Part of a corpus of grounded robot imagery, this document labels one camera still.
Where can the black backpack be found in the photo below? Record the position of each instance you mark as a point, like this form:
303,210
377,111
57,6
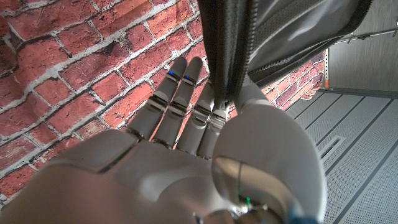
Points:
280,31

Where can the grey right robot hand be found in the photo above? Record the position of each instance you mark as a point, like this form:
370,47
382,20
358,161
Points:
155,180

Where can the red brick print backdrop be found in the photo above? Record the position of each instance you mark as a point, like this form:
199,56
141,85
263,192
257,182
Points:
77,62

